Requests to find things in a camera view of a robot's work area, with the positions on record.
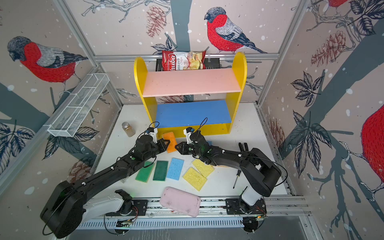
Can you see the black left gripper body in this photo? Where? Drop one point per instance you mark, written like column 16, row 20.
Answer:
column 153, row 152

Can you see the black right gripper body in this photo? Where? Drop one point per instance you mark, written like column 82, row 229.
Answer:
column 196, row 153

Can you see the orange rectangular sponge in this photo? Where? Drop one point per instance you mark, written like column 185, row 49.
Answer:
column 170, row 137

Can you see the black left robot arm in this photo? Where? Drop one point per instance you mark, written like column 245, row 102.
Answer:
column 65, row 209

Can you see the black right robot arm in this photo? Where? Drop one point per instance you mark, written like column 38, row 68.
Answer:
column 261, row 173

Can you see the black box behind shelf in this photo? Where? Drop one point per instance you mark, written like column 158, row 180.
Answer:
column 186, row 65

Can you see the dark green scouring sponge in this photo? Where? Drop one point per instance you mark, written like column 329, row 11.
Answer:
column 161, row 171

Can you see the yellow sponge upper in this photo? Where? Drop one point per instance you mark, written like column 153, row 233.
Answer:
column 204, row 169

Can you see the yellow sponge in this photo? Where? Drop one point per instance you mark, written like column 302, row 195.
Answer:
column 204, row 169
column 195, row 179

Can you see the glass spice jar silver lid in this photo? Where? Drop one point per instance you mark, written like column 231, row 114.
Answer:
column 128, row 129

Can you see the light green sponge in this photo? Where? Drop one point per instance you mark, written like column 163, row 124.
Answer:
column 145, row 172

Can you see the yellow sponge lower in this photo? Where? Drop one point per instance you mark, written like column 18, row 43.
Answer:
column 195, row 179

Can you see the black yellow screwdriver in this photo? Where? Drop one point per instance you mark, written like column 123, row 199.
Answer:
column 237, row 176

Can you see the pink plastic tray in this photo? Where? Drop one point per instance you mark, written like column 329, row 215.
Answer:
column 181, row 202

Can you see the red chips bag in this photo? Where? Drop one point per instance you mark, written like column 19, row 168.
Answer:
column 179, row 61

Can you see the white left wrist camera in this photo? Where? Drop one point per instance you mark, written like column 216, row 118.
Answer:
column 153, row 133

